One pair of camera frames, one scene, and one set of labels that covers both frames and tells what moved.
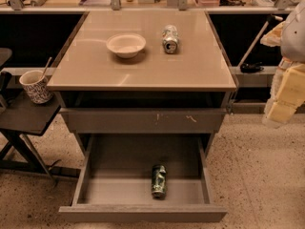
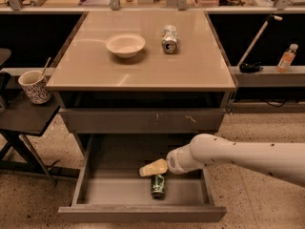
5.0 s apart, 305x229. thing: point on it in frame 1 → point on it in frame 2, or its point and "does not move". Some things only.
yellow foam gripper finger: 288,93 → 156,167
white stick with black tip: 256,37 does not move
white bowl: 126,45 does not move
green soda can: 158,180 does not move
